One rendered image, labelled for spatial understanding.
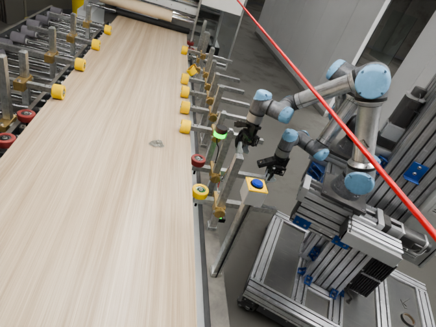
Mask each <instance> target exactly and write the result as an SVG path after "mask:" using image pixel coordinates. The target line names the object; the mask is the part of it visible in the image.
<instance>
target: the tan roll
mask: <svg viewBox="0 0 436 327"><path fill-rule="evenodd" d="M99 1H100V2H102V3H106V4H108V5H112V6H116V7H119V8H124V9H127V10H131V11H133V12H137V13H140V14H145V15H147V16H151V17H154V18H158V19H162V20H165V21H169V22H171V20H172V18H173V19H177V20H180V21H184V22H186V23H190V24H194V23H195V22H194V21H191V20H189V19H185V18H181V17H178V16H174V15H173V10H169V9H166V8H162V7H159V6H155V5H152V4H148V3H144V2H142V1H138V0H99Z"/></svg>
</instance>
